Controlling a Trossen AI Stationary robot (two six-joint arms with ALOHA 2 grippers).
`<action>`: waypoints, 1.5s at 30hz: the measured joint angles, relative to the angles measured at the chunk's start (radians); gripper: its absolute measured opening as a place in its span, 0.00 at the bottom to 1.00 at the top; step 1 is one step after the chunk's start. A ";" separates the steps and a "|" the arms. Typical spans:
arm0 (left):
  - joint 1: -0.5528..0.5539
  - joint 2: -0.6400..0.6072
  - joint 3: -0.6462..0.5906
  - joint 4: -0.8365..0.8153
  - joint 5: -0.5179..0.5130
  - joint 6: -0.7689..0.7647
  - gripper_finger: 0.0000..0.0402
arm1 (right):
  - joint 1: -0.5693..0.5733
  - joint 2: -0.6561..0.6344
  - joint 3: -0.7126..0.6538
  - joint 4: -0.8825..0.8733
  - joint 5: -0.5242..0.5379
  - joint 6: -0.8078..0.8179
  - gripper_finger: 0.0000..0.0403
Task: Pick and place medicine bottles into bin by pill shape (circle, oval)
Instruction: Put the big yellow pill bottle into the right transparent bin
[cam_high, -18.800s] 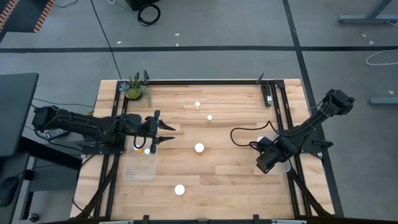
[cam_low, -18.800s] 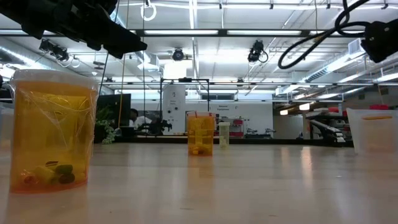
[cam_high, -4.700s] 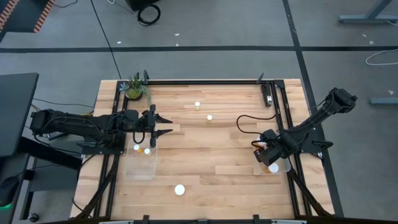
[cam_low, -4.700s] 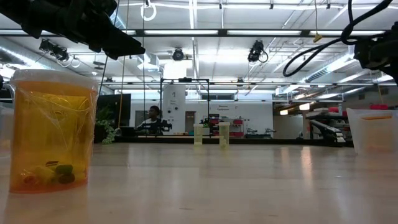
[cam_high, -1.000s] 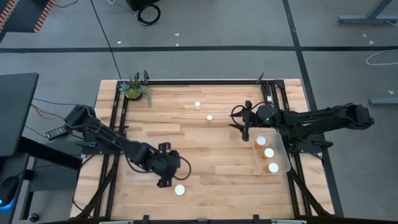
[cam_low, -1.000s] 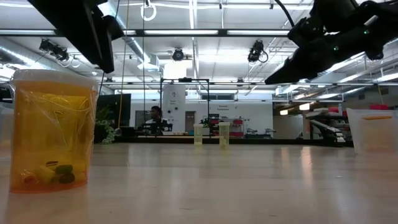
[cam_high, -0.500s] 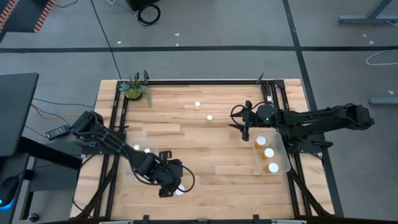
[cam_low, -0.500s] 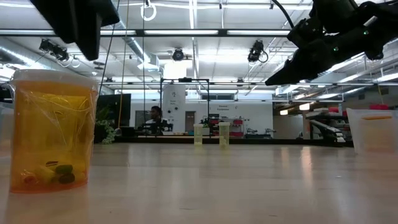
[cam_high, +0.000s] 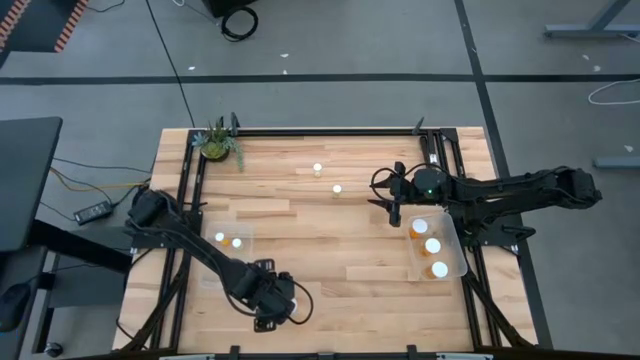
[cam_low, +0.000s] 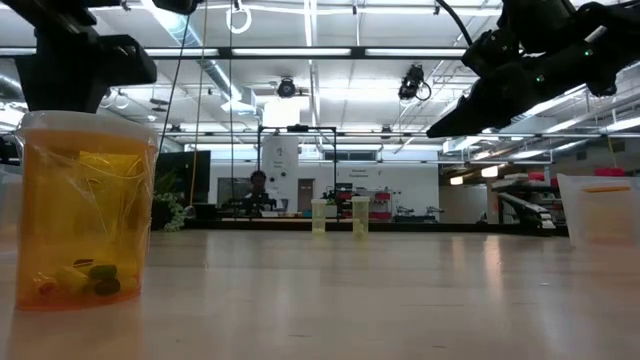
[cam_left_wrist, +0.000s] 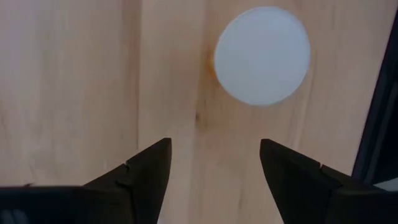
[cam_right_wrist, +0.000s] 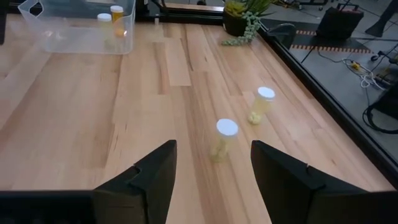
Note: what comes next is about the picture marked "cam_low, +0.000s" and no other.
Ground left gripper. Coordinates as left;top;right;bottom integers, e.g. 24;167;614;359
0;0;109;114

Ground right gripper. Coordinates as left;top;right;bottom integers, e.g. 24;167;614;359
427;0;601;137

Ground wide orange pill bottle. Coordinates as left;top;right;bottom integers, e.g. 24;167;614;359
13;110;160;312

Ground black ceiling fixture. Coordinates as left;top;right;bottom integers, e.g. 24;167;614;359
589;79;619;98

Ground grey black machine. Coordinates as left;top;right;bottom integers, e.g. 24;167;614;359
492;172;569;232

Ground red storage shelves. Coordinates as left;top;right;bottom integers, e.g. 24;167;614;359
337;187;396;222

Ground black monitor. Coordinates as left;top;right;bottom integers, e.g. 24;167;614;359
155;149;212;206

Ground potted green plant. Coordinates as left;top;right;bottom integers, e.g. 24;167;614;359
152;169;187;233

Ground black crossbar with light strips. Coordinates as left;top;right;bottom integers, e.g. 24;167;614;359
0;45;501;60

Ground white pillar sign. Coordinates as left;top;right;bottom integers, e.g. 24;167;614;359
261;134;301;214

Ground person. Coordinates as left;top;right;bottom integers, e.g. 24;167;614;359
239;169;276;217

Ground black ceiling camera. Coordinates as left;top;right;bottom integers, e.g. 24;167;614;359
276;76;298;100
397;63;432;102

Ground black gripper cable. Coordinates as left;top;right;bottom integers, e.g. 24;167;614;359
433;0;474;47

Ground black hanging cable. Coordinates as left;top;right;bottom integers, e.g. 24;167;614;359
157;12;192;155

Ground yellow hanging cable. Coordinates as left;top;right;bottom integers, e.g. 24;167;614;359
188;0;209;211

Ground black metal table frame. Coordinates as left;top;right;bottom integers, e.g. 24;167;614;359
184;218;571;237

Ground silver ventilation duct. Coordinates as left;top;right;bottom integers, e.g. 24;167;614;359
142;0;261;116

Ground thin black vertical cable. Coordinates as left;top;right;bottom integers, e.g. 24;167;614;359
228;0;236;217

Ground white cable ring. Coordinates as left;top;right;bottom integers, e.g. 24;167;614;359
225;0;253;35

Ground black background rig frame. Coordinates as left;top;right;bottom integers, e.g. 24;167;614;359
256;123;340;222

